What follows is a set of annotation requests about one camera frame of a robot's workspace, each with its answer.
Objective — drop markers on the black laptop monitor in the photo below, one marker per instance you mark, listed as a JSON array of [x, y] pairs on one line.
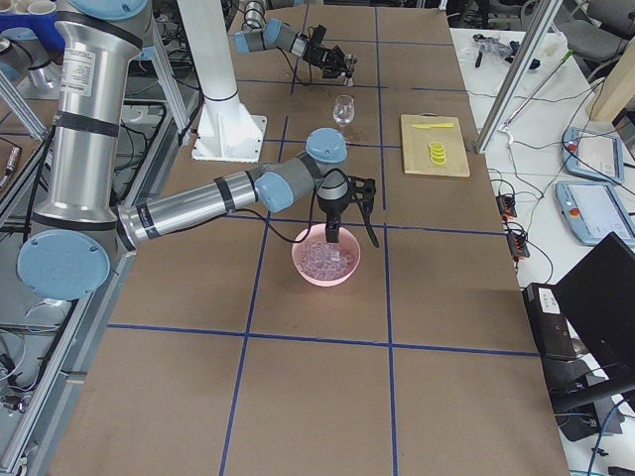
[[597, 298]]

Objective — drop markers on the black box with label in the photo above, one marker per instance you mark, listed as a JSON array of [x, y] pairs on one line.
[[549, 326]]

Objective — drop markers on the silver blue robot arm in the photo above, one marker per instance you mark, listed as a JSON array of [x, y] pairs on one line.
[[69, 254], [259, 34]]

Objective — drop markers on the steel cocktail jigger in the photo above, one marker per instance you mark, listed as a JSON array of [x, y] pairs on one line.
[[350, 62]]

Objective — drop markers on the pink bowl of ice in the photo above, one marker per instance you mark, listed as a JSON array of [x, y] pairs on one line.
[[326, 264]]

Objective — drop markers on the far blue teach pendant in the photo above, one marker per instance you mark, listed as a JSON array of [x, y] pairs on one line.
[[593, 155]]

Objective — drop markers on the yellow plastic knife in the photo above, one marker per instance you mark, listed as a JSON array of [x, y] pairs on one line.
[[429, 126]]

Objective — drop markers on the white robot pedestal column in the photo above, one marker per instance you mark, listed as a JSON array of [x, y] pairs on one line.
[[226, 131]]

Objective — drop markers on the aluminium frame post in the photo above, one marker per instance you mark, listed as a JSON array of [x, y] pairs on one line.
[[542, 20]]

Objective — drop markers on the clear wine glass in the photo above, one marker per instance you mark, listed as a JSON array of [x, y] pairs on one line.
[[343, 111]]

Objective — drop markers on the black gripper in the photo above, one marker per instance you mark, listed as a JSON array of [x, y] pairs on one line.
[[326, 58], [331, 206]]

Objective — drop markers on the blue teach pendant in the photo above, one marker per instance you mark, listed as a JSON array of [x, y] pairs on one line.
[[593, 155], [592, 210]]

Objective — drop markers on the green handled reach grabber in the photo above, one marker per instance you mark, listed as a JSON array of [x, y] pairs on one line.
[[504, 127]]

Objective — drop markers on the lemon slices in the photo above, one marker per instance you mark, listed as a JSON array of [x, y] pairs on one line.
[[437, 154]]

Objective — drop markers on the near blue teach pendant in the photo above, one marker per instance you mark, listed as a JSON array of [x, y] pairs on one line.
[[592, 210]]

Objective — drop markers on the bamboo cutting board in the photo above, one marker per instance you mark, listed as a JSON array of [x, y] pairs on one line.
[[415, 150]]

